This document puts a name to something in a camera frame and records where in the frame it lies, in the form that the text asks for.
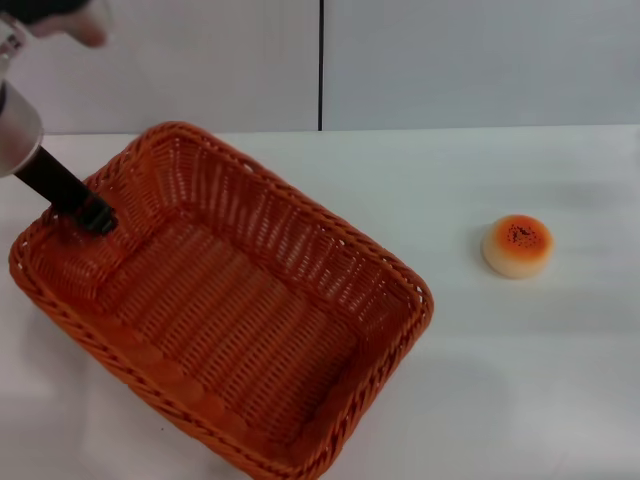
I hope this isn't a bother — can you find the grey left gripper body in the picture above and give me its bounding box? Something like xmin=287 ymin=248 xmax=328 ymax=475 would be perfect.
xmin=0 ymin=79 xmax=47 ymax=177

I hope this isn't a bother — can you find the orange woven plastic basket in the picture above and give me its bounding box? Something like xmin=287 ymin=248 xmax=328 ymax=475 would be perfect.
xmin=8 ymin=120 xmax=435 ymax=480

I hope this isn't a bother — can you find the round toasted bread bun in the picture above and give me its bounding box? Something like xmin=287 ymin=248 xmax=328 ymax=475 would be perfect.
xmin=480 ymin=213 xmax=555 ymax=279

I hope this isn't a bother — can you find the black vertical wall strip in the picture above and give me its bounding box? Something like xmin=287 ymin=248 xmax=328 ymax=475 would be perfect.
xmin=316 ymin=0 xmax=326 ymax=133

